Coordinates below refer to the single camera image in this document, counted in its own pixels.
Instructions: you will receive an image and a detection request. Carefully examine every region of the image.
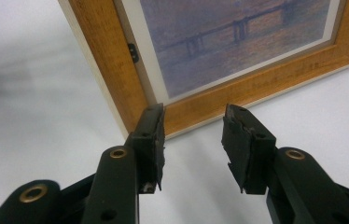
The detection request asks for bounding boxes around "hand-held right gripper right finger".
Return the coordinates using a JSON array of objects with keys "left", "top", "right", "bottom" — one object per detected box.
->
[{"left": 221, "top": 104, "right": 278, "bottom": 195}]

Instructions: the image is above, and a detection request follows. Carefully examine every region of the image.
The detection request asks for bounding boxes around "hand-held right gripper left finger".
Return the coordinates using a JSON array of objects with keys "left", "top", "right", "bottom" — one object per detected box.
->
[{"left": 125, "top": 103, "right": 166, "bottom": 194}]

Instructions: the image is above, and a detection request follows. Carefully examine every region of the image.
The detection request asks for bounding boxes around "wooden picture frame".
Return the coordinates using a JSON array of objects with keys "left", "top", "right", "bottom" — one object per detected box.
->
[{"left": 58, "top": 0, "right": 349, "bottom": 139}]

